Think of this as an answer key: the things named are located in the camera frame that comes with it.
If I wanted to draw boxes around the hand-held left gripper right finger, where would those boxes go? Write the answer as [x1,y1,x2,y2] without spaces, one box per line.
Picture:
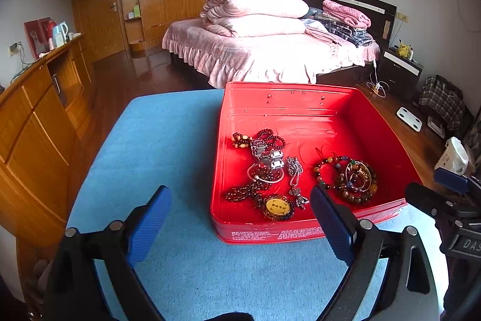
[310,186,438,321]

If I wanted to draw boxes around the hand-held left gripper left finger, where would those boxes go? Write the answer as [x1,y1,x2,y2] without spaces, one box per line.
[43,186,172,321]

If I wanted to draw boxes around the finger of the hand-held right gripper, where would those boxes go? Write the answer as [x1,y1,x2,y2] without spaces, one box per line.
[405,182,459,218]
[433,167,481,196]

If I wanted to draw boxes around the brown bead bracelet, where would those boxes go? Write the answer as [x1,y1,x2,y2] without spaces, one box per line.
[331,159,377,205]

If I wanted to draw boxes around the garnet necklace with gold pendant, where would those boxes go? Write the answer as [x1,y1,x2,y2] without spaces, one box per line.
[225,171,294,222]

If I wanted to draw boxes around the multicolour bead bracelet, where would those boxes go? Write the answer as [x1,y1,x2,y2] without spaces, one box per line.
[314,155,357,194]

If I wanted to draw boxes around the silver bangle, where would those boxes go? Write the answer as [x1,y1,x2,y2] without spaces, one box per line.
[344,161,372,190]

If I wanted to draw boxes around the silver chain necklace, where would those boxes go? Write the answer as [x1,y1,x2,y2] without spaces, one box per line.
[286,156,311,211]

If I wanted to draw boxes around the thin silver bracelet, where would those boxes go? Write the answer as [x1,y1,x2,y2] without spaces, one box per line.
[247,162,285,183]

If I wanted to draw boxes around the silver wristwatch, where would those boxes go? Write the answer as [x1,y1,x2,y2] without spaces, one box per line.
[248,138,284,171]

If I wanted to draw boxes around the dark red bead bracelet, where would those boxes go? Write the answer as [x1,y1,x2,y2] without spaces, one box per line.
[231,128,287,152]

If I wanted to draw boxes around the red tin box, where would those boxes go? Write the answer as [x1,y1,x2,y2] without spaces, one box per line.
[210,81,424,245]

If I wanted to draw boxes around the white paper bag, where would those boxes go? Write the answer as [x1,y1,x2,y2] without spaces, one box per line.
[436,137,470,175]

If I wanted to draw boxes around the white bathroom scale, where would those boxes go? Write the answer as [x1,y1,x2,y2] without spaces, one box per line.
[396,106,424,131]

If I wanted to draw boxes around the blue table cloth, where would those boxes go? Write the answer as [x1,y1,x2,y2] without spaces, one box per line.
[66,88,448,321]

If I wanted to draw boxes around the plaid bag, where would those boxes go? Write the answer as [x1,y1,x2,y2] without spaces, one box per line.
[418,75,467,130]

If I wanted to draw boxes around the dark nightstand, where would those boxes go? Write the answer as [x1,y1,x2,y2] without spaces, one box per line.
[378,48,423,103]

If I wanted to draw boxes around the yellow plush toy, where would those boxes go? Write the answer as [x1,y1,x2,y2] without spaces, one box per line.
[396,38,412,58]

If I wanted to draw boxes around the wooden sideboard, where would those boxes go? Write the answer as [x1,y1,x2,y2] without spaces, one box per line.
[0,33,94,246]

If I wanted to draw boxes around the folded plaid clothes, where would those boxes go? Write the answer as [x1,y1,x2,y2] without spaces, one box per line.
[319,14,374,45]

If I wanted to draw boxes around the pink cloth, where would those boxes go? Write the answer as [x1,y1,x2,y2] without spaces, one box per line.
[304,26,341,43]

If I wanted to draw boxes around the bed with pink cover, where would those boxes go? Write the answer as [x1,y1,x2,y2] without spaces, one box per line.
[161,0,398,88]

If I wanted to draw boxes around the folded pink clothes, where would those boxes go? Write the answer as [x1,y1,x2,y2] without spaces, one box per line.
[322,0,372,30]

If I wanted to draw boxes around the light blue kettle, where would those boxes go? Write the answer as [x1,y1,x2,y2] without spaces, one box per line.
[52,22,69,47]

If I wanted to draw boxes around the folded pink quilt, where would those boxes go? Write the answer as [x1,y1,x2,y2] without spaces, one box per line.
[201,0,309,21]
[205,14,307,38]

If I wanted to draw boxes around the wooden door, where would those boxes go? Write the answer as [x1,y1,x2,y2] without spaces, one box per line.
[71,0,126,62]

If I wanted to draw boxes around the red thermos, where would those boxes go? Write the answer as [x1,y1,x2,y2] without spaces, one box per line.
[46,19,56,51]

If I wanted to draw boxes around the red picture frame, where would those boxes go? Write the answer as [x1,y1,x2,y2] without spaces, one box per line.
[24,17,51,60]

